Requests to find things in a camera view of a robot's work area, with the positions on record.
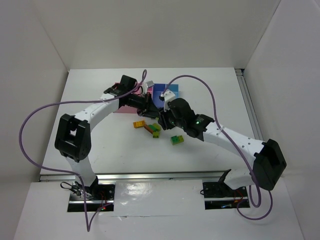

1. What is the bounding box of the yellow long brick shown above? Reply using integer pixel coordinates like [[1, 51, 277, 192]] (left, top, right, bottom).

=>
[[133, 120, 146, 129]]

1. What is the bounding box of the dark green small brick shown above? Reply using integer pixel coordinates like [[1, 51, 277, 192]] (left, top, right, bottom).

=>
[[171, 138, 183, 146]]

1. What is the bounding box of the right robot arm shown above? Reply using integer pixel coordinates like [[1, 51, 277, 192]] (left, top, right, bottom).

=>
[[144, 91, 287, 191]]

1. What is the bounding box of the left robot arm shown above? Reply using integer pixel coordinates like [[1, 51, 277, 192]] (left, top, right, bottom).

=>
[[54, 75, 158, 198]]

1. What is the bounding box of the lime curved brick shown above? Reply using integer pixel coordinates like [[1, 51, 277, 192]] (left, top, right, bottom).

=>
[[152, 123, 162, 132]]

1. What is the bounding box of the brown flat long plate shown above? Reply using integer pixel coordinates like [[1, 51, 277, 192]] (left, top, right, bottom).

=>
[[144, 125, 155, 134]]

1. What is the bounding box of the pink container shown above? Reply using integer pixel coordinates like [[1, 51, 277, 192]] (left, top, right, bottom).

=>
[[112, 82, 156, 115]]

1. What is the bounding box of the small lime square brick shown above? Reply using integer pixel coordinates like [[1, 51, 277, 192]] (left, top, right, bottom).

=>
[[152, 132, 160, 139]]

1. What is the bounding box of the light blue container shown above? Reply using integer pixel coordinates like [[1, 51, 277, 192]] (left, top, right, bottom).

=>
[[164, 84, 179, 98]]

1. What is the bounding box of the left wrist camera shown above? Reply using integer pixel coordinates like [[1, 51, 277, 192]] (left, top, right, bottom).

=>
[[144, 80, 154, 89]]

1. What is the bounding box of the aluminium front rail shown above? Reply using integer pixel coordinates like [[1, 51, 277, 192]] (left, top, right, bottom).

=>
[[38, 170, 233, 182]]

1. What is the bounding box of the aluminium side rail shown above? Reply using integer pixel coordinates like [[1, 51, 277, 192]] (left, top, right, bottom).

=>
[[234, 68, 263, 140]]

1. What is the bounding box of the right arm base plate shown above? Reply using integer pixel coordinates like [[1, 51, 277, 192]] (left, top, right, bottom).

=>
[[200, 182, 250, 210]]

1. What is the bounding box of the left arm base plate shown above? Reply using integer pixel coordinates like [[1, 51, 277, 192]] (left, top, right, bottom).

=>
[[67, 183, 116, 213]]

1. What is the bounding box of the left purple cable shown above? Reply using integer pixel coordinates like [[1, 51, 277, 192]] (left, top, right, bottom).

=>
[[19, 69, 148, 233]]

